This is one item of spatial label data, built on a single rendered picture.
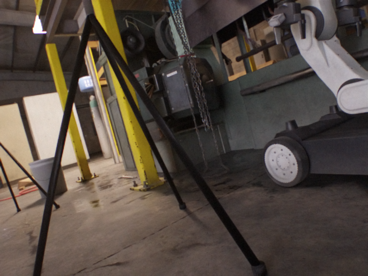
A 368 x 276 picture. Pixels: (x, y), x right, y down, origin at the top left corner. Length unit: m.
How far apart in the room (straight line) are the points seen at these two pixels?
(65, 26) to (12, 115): 4.27
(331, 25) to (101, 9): 1.39
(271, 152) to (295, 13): 0.53
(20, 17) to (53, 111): 3.77
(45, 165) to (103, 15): 1.58
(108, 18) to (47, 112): 5.95
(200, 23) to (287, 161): 1.74
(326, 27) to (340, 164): 0.54
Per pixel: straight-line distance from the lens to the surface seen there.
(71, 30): 3.88
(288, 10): 1.03
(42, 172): 2.87
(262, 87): 1.91
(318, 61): 1.17
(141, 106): 2.24
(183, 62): 1.98
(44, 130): 7.62
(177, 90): 2.00
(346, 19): 1.41
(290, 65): 1.89
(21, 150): 7.63
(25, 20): 10.32
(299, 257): 0.66
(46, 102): 7.76
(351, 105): 1.09
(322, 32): 1.18
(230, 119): 2.35
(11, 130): 7.68
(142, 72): 2.21
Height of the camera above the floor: 0.35
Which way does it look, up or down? 4 degrees down
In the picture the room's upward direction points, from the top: 15 degrees counter-clockwise
